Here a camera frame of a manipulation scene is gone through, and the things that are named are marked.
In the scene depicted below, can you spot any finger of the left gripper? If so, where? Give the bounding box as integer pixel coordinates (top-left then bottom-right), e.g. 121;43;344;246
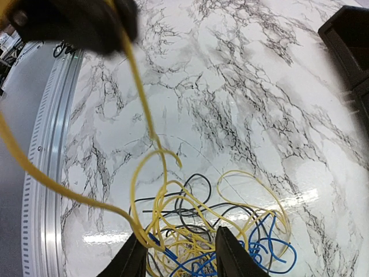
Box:
7;1;138;55

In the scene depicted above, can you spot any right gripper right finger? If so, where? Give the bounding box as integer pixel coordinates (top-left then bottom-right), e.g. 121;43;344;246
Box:
215;227;269;277

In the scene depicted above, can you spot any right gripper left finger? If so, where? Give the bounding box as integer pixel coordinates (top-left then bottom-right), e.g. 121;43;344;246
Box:
99;233;148;277

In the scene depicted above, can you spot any blue cable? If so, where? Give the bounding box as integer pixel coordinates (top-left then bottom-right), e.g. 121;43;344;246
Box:
148;215;298;277

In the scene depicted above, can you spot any black compartment tray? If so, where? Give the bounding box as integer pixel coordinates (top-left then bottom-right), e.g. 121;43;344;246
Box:
317;5;369;107

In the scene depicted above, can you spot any black cable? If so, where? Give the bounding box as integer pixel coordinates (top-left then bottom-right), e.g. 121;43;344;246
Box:
134;173;277;275

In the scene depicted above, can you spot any aluminium front rail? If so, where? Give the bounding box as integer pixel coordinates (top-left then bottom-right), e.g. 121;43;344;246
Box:
21;50;84;276

